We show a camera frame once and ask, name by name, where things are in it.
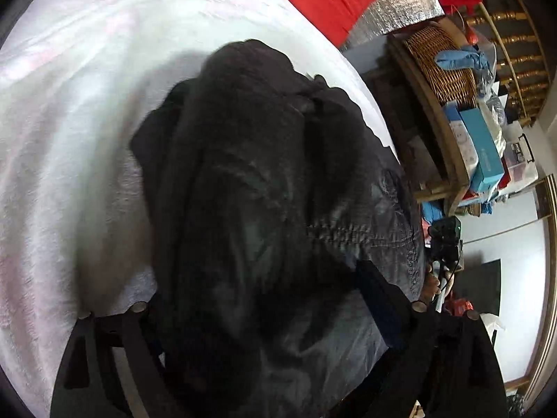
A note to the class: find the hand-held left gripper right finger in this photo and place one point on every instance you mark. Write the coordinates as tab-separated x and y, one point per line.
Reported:
378	305

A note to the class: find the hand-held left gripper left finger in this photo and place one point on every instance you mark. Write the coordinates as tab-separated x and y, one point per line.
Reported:
130	335

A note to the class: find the black jacket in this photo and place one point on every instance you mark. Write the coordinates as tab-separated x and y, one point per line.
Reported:
261	183

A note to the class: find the person's right hand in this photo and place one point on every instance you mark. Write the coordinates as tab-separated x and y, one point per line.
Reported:
433	285

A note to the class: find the black floor mat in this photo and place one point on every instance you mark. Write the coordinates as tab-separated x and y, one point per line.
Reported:
478	285

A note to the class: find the red packet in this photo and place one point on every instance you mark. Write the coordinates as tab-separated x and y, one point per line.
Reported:
459	307

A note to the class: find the blue box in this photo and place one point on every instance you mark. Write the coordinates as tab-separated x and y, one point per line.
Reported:
483	152

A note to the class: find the white box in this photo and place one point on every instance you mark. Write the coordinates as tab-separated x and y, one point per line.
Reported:
461	139

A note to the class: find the white bag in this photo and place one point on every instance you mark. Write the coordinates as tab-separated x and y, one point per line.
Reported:
522	161

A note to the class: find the wooden side table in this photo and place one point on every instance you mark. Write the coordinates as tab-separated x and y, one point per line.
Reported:
428	109

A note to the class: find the clear plastic bag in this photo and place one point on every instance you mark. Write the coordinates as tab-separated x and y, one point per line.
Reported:
494	104

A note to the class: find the wicker basket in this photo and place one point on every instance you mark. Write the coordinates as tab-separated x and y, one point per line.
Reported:
439	65

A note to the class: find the blue cloth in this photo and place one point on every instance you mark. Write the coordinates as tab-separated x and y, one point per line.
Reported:
457	59

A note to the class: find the white blanket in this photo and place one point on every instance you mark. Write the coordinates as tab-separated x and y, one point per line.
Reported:
65	139

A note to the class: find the wooden spindle chair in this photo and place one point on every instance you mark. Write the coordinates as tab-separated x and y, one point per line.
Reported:
518	39

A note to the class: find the silver foil mat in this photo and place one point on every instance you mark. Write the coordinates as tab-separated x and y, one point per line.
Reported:
400	0

